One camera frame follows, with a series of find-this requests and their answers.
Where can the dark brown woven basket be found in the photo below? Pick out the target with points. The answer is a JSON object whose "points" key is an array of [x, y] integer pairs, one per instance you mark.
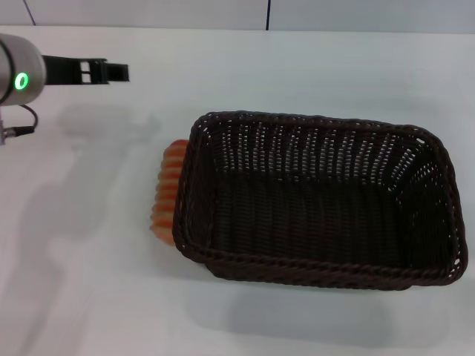
{"points": [[319, 207]]}

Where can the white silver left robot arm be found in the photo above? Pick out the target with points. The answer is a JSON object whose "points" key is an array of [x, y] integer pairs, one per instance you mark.
{"points": [[18, 70]]}

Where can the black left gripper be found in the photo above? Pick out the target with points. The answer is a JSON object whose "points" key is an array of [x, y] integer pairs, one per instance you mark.
{"points": [[70, 70]]}

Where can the orange striped bread loaf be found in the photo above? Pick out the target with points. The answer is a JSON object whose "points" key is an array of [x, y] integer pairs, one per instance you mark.
{"points": [[168, 185]]}

